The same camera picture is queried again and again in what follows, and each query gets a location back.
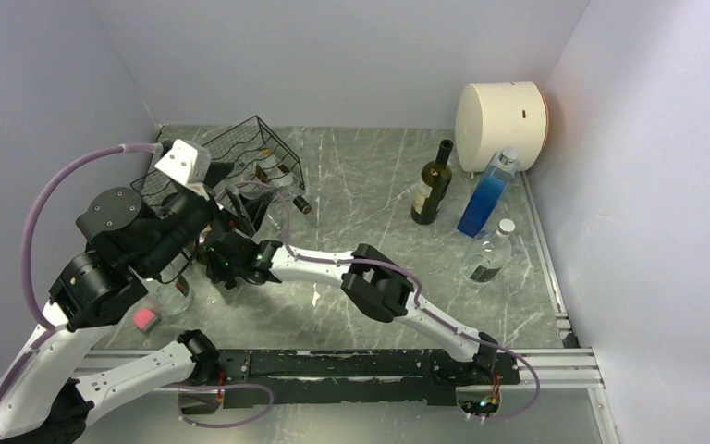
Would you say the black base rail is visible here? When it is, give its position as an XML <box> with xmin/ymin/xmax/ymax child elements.
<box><xmin>189</xmin><ymin>349</ymin><xmax>520</xmax><ymax>406</ymax></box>

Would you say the black wire wine rack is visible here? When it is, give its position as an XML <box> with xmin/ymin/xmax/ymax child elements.
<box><xmin>130</xmin><ymin>115</ymin><xmax>312</xmax><ymax>215</ymax></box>

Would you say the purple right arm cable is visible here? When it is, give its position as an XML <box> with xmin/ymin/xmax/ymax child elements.
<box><xmin>216</xmin><ymin>180</ymin><xmax>541</xmax><ymax>426</ymax></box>

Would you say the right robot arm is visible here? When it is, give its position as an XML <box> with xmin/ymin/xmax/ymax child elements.
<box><xmin>202</xmin><ymin>231</ymin><xmax>497</xmax><ymax>383</ymax></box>

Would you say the clear bottle white cap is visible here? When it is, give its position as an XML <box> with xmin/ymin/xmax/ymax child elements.
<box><xmin>459</xmin><ymin>218</ymin><xmax>516</xmax><ymax>286</ymax></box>

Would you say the cream cylindrical container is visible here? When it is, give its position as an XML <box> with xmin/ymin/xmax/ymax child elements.
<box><xmin>455</xmin><ymin>81</ymin><xmax>549</xmax><ymax>173</ymax></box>

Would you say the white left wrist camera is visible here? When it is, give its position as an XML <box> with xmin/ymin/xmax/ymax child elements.
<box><xmin>154</xmin><ymin>139</ymin><xmax>212</xmax><ymax>194</ymax></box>

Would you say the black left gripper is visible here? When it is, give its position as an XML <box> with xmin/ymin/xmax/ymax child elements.
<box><xmin>141</xmin><ymin>160</ymin><xmax>279</xmax><ymax>275</ymax></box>

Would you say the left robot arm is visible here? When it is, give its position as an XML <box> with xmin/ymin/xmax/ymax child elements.
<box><xmin>0</xmin><ymin>161</ymin><xmax>223</xmax><ymax>443</ymax></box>

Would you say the green wine bottle black neck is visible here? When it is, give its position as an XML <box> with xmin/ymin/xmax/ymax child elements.
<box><xmin>410</xmin><ymin>139</ymin><xmax>455</xmax><ymax>225</ymax></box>

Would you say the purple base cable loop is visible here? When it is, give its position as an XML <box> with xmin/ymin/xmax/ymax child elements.
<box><xmin>156</xmin><ymin>377</ymin><xmax>276</xmax><ymax>430</ymax></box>

